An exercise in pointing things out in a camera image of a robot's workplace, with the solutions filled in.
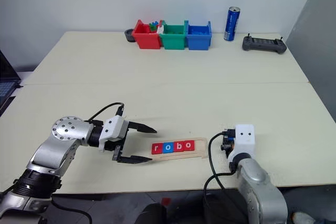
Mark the dark grey remote controller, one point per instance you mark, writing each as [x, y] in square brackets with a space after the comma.
[263, 44]

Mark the green toy brick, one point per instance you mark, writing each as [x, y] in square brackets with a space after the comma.
[152, 27]

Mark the red letter tile b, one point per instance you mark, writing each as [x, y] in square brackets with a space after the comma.
[178, 147]

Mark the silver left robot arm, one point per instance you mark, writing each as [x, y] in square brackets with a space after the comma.
[65, 129]

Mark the black round dish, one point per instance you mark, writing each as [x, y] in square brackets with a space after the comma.
[129, 36]

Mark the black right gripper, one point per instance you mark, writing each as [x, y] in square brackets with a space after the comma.
[231, 132]

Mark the blue letter tile o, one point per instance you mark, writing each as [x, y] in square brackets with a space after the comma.
[167, 148]

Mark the green plastic bin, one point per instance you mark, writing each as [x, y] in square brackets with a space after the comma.
[173, 41]

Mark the dark rounded shape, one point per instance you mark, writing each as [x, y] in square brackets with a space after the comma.
[151, 214]

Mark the white plastic piece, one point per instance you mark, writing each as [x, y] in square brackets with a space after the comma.
[160, 27]

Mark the dark laptop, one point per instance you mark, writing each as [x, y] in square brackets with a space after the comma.
[6, 85]

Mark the wooden letter tray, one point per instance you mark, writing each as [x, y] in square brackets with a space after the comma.
[200, 148]

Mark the blue letter tile t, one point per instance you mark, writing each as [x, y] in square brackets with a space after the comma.
[230, 138]

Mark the red letter tile r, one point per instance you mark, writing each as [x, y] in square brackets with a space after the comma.
[156, 148]

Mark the blue plastic bin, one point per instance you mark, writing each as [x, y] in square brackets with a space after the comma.
[198, 42]

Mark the red plastic bin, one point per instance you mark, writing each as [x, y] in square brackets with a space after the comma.
[147, 40]

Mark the blue drink can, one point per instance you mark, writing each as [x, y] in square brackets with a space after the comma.
[231, 24]

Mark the small red floor object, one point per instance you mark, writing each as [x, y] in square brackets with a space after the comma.
[165, 201]

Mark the white grey shoe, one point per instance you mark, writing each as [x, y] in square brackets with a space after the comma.
[303, 218]

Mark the grey partition panel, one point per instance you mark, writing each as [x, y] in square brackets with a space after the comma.
[315, 45]

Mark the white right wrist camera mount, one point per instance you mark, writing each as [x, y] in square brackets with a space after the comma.
[245, 142]

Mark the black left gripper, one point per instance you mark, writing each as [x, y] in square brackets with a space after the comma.
[118, 150]

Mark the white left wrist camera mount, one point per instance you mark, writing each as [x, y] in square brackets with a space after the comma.
[113, 128]

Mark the red letter tile o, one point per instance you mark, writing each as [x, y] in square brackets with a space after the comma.
[189, 145]

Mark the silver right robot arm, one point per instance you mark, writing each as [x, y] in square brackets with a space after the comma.
[257, 182]

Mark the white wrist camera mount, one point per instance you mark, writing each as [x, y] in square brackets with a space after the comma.
[113, 128]
[245, 142]

